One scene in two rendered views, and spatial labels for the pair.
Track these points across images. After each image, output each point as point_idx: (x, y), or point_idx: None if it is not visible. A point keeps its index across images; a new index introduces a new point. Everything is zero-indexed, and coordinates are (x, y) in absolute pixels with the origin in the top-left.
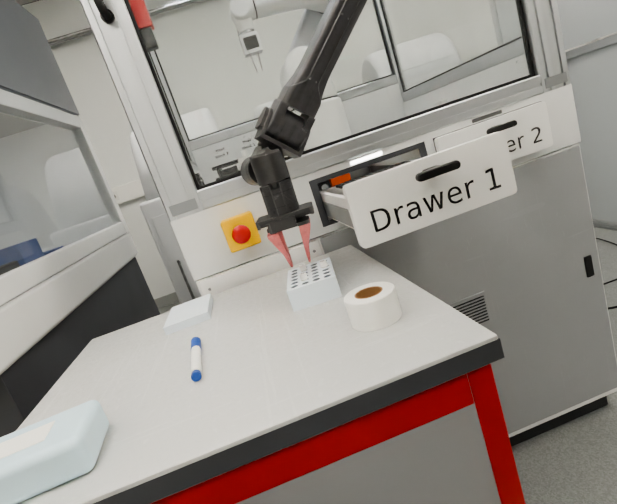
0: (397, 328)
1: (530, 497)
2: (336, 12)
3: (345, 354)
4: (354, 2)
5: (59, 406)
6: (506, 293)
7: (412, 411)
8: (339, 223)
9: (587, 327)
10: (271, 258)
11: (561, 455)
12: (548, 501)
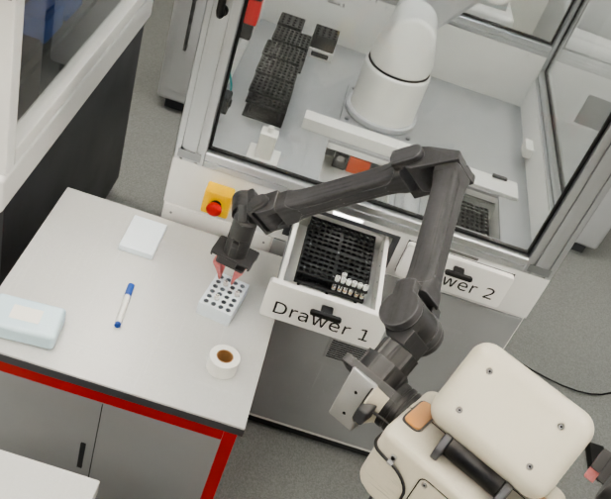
0: (221, 384)
1: (290, 477)
2: (338, 196)
3: (187, 379)
4: (353, 199)
5: (38, 269)
6: None
7: (192, 425)
8: None
9: None
10: (229, 225)
11: (340, 472)
12: (297, 487)
